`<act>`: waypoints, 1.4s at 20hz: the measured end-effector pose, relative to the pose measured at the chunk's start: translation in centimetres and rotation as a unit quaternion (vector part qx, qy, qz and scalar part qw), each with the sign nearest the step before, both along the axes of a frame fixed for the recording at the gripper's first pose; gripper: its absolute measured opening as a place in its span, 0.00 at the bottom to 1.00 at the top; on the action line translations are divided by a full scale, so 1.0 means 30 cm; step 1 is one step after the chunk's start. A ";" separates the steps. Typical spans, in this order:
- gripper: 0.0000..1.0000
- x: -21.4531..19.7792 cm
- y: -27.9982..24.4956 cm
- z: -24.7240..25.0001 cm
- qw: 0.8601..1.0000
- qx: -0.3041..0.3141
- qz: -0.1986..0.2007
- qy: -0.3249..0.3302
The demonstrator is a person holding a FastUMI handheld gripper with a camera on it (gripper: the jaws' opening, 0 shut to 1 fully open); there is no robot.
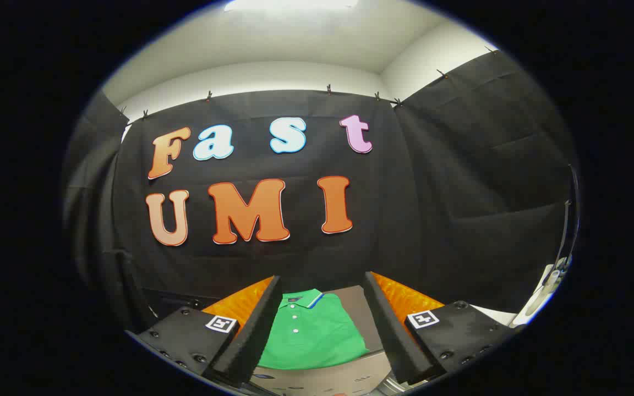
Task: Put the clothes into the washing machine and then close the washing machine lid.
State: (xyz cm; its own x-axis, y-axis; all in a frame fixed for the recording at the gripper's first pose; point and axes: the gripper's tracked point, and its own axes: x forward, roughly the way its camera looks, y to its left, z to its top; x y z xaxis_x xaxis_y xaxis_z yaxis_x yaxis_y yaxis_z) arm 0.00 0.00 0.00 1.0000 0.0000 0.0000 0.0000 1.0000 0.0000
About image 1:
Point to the green polo shirt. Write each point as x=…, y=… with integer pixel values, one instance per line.
x=317, y=335

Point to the ceiling light panel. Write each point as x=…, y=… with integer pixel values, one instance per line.
x=289, y=4

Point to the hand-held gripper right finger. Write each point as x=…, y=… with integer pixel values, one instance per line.
x=391, y=324

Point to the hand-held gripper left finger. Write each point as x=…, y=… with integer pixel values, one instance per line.
x=259, y=324

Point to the black backdrop cloth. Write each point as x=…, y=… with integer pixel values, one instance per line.
x=405, y=220

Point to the white device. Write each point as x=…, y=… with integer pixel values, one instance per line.
x=548, y=287

